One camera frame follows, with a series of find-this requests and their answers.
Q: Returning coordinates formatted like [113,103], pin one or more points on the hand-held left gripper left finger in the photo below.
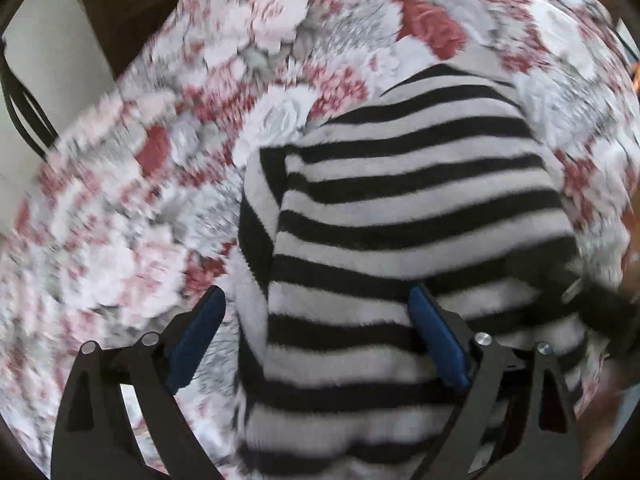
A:
[195,340]

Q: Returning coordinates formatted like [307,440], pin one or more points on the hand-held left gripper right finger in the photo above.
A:
[440,340]

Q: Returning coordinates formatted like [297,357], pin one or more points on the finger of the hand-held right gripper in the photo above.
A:
[600,302]

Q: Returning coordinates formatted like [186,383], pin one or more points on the black and white striped sweater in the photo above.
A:
[400,210]

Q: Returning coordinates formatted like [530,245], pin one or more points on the floral blanket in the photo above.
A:
[150,210]

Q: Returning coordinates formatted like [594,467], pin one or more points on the black metal shelf rack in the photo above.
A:
[25,115]

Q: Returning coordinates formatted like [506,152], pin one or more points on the dark wooden bed post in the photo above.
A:
[125,10]

